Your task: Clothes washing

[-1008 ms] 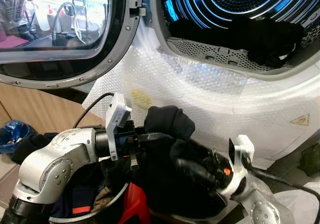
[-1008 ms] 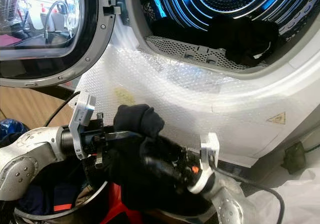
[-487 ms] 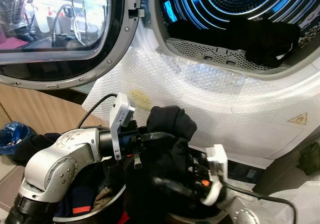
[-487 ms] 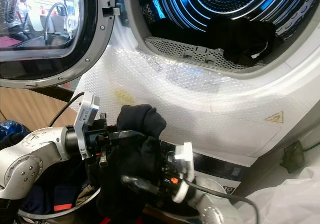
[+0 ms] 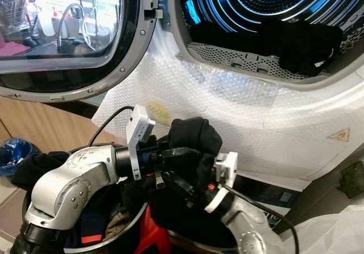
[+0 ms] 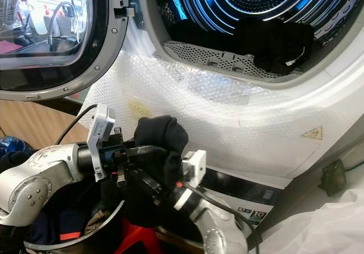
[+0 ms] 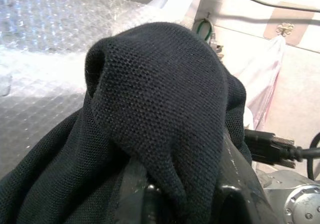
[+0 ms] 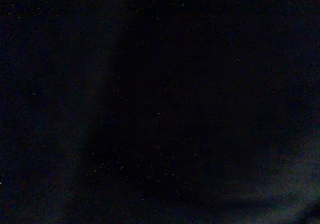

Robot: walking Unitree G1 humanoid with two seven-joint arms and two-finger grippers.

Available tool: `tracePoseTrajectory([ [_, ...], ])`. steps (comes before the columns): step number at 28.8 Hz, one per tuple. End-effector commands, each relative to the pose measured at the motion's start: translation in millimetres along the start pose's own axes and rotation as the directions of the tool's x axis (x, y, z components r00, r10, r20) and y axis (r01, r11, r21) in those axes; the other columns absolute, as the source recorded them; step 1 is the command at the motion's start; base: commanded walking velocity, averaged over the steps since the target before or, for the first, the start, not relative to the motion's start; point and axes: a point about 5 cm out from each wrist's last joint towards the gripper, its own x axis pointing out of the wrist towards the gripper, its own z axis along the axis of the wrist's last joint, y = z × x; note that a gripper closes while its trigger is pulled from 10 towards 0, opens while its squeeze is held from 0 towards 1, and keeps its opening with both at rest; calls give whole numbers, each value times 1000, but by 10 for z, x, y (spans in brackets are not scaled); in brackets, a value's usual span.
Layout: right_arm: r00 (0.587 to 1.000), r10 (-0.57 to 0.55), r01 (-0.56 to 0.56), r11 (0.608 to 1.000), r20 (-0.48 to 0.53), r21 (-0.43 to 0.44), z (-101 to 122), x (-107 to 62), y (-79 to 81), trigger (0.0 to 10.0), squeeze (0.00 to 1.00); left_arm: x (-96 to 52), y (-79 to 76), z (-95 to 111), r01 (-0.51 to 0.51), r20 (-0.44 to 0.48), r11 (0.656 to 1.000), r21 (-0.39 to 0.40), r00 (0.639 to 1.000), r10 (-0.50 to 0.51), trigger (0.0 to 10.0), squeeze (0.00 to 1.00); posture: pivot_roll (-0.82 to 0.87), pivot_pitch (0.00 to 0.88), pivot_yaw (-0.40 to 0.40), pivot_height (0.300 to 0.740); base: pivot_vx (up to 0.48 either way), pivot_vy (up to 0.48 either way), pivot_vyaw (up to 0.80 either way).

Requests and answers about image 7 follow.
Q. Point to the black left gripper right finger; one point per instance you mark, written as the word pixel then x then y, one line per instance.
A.
pixel 240 184

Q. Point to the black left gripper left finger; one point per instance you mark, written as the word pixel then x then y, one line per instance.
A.
pixel 140 184

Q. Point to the black knitted garment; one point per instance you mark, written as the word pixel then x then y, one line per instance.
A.
pixel 155 88

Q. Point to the translucent pinkish plastic bag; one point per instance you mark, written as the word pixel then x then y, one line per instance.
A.
pixel 265 73

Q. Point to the clear bubble wrap sheet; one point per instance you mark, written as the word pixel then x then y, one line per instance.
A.
pixel 45 53

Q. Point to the beige adhesive gold wall hook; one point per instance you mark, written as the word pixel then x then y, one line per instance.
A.
pixel 287 23

